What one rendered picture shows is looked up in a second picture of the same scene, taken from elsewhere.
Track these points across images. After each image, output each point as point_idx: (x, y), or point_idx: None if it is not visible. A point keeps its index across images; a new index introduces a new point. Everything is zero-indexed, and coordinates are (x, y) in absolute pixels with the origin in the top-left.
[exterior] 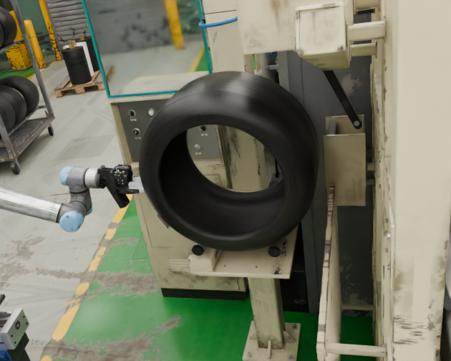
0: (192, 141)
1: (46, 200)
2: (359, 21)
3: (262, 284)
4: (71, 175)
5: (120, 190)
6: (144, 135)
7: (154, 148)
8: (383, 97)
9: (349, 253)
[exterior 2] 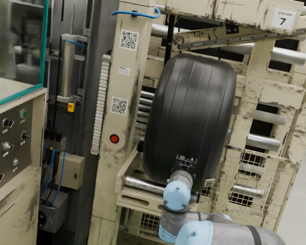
0: (13, 156)
1: (224, 218)
2: (116, 22)
3: (114, 242)
4: (189, 188)
5: (194, 178)
6: (222, 108)
7: (230, 114)
8: (266, 55)
9: (90, 196)
